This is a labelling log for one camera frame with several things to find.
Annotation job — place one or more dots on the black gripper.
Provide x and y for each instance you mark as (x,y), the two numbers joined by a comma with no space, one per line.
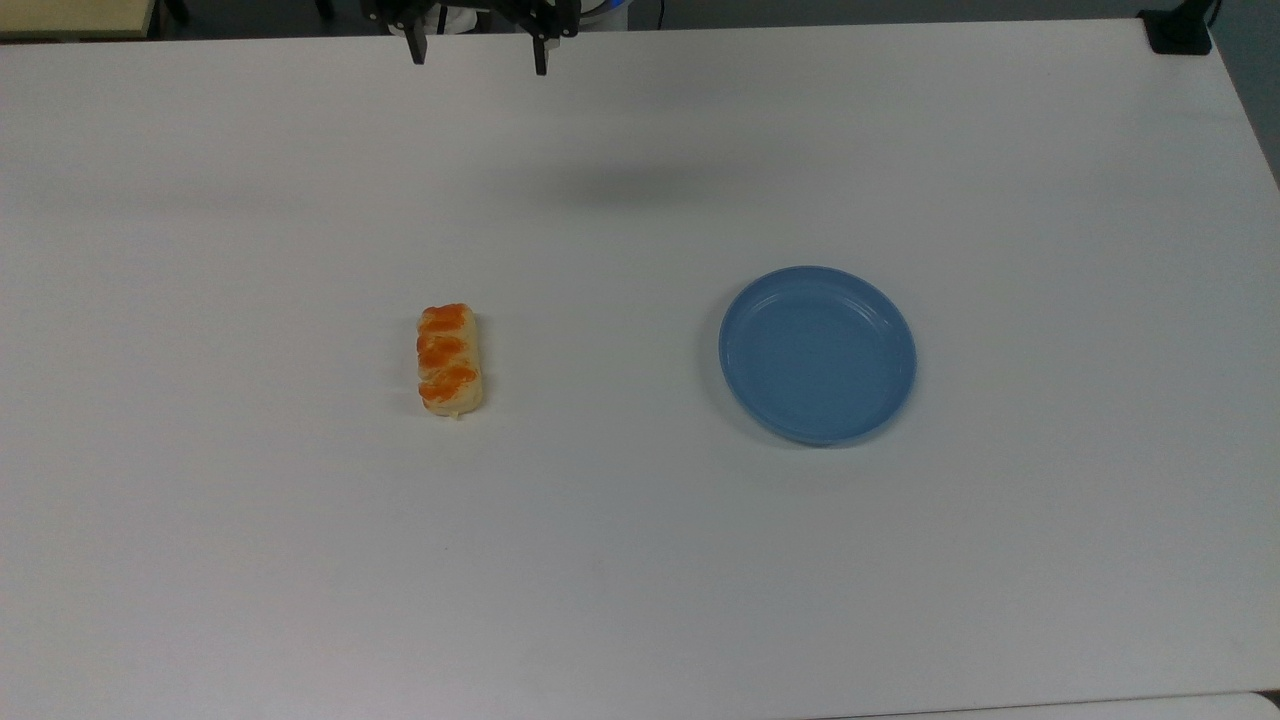
(540,12)

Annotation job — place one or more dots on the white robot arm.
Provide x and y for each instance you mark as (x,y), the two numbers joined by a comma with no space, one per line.
(606,10)

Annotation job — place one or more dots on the orange glazed bread loaf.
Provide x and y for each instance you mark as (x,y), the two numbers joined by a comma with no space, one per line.
(449,360)

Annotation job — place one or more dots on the blue round plate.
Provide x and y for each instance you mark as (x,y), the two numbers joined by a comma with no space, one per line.
(817,355)

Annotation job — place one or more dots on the light wooden table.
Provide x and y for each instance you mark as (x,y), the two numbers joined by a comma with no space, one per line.
(70,16)

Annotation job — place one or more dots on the black clamp mount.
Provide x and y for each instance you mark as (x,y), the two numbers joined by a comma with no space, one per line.
(1178,30)

